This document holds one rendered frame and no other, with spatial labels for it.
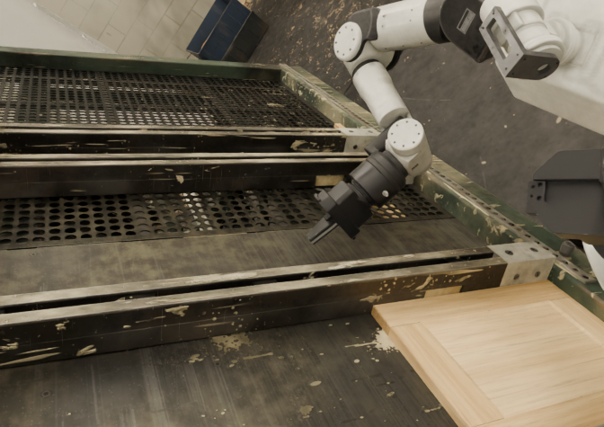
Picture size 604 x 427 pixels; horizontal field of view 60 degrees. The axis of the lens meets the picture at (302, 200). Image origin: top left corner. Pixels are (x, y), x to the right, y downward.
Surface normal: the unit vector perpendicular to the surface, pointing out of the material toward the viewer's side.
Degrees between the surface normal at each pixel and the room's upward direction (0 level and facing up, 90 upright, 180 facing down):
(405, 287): 90
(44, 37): 90
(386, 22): 23
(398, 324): 59
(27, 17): 90
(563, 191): 16
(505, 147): 0
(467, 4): 51
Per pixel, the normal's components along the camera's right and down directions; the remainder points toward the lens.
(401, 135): -0.36, -0.37
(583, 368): 0.15, -0.89
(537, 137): -0.70, -0.42
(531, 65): 0.19, 0.84
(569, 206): -0.62, -0.22
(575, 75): -0.88, -0.07
